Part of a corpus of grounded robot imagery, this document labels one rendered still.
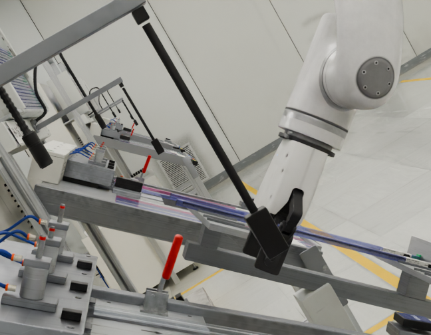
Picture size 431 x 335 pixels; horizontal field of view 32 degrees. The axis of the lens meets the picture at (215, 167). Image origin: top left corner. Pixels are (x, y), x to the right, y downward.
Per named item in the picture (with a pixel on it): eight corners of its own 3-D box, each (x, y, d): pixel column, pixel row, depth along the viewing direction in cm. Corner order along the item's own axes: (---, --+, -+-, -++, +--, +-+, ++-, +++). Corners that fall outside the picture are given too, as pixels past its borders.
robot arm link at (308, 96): (362, 135, 90) (330, 129, 99) (403, 34, 90) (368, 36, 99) (302, 110, 88) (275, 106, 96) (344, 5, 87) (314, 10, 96)
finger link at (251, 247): (257, 203, 101) (238, 248, 101) (261, 205, 98) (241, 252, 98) (278, 211, 102) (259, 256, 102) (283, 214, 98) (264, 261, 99)
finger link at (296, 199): (289, 178, 93) (272, 219, 93) (302, 188, 85) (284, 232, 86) (298, 182, 93) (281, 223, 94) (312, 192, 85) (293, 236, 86)
